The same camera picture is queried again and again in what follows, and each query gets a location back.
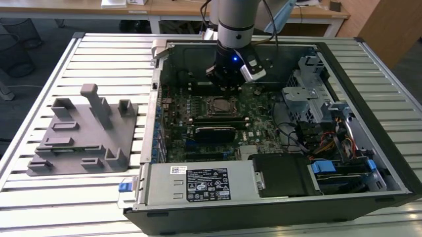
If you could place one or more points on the silver CPU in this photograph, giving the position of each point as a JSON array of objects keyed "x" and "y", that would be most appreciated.
[{"x": 222, "y": 105}]

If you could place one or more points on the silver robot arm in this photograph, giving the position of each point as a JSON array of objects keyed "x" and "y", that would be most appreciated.
[{"x": 236, "y": 14}]

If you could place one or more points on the CPU socket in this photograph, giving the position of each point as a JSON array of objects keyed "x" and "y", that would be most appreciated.
[{"x": 218, "y": 115}]

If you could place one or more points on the round coin battery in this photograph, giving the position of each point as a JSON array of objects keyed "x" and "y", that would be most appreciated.
[{"x": 259, "y": 90}]

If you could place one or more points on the green motherboard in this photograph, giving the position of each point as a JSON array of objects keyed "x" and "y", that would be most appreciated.
[{"x": 264, "y": 123}]

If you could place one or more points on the silver perforated drive cage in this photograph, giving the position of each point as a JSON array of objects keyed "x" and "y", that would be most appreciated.
[{"x": 308, "y": 76}]

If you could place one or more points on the black graphics card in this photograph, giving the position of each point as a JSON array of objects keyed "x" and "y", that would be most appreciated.
[{"x": 214, "y": 135}]

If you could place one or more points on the silver chipset heatsink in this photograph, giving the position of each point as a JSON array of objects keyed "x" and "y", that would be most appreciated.
[{"x": 249, "y": 151}]

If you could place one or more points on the long black expansion slot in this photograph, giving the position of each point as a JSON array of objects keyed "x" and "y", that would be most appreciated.
[{"x": 205, "y": 156}]

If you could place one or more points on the small dark box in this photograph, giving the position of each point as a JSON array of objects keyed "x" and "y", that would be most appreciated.
[{"x": 336, "y": 6}]

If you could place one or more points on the black plastic shroud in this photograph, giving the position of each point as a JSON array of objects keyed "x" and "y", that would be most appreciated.
[{"x": 284, "y": 175}]

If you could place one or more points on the blue disk carrier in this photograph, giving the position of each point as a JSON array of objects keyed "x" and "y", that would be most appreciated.
[{"x": 324, "y": 168}]

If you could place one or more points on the silver power supply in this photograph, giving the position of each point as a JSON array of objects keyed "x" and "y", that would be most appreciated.
[{"x": 158, "y": 182}]

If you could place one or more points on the grey parts rack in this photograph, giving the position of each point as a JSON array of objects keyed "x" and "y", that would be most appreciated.
[{"x": 89, "y": 148}]

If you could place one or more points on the wooden cabinet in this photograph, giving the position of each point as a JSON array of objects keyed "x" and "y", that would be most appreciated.
[{"x": 392, "y": 29}]

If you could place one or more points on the blue case latch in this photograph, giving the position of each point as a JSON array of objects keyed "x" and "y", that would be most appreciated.
[{"x": 125, "y": 186}]

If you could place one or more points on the silver disk bay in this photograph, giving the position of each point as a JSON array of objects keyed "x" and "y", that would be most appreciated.
[{"x": 343, "y": 184}]

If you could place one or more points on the blue plastic tab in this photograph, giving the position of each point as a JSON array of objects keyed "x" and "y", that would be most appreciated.
[{"x": 372, "y": 165}]

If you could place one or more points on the black open PC case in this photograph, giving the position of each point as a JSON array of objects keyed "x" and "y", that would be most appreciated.
[{"x": 230, "y": 217}]

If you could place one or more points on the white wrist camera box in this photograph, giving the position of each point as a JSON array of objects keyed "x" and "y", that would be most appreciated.
[{"x": 255, "y": 74}]

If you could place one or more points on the silver metal bracket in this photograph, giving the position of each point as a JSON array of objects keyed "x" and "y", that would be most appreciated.
[{"x": 297, "y": 95}]

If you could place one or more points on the grey plastic bracket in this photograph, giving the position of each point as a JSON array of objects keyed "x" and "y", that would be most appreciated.
[{"x": 333, "y": 107}]

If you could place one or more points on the wooden desk white frame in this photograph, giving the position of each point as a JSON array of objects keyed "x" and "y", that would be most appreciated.
[
  {"x": 50, "y": 8},
  {"x": 317, "y": 12}
]

